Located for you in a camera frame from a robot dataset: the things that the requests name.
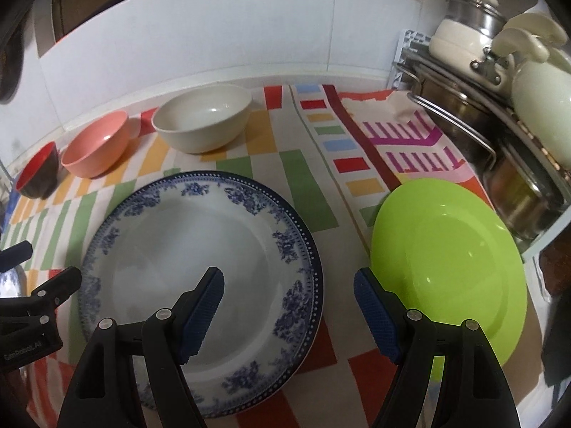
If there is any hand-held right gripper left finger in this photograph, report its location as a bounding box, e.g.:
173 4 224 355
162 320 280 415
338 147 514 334
57 266 225 428

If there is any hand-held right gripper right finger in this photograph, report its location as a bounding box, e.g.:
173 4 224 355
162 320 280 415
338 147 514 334
353 267 522 428

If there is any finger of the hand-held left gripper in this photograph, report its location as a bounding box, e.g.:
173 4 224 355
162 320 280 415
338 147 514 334
18 266 83 318
0 240 34 272

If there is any blue floral white plate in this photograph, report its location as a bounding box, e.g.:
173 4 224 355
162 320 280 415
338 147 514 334
78 170 324 420

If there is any lime green plate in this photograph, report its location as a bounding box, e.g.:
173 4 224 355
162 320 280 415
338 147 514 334
369 177 528 368

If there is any pink bowl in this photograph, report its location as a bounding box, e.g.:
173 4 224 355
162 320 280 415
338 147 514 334
61 111 131 180

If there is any cream bowl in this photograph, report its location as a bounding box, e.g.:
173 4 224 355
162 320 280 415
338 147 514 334
152 83 253 155

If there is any blue plastic item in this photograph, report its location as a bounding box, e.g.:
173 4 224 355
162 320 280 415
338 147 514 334
0 193 19 238

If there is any red and black bowl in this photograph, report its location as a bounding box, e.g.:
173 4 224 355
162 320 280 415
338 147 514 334
15 141 61 200

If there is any colourful cloth with maroon band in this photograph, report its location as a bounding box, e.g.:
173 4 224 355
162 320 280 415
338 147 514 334
290 82 546 428

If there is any colourful checked cloth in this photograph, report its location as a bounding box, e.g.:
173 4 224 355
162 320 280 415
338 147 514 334
0 84 375 428

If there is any small steel pot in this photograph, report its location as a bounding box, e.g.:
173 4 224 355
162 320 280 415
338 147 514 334
484 145 564 242

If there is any large steel pot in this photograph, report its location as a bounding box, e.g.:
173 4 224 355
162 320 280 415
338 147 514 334
411 65 498 168

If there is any metal pot rack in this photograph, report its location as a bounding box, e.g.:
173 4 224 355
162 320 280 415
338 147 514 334
395 48 571 253

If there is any pale green kettle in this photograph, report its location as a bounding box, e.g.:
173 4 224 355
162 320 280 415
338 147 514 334
511 49 571 169

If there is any cream enamel pot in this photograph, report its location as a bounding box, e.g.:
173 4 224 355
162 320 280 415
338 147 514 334
429 17 514 91

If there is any steel lid with cream knob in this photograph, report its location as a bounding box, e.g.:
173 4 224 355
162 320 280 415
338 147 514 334
445 0 508 39

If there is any cream utensil handle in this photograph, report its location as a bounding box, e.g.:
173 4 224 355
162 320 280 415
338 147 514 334
491 12 568 64

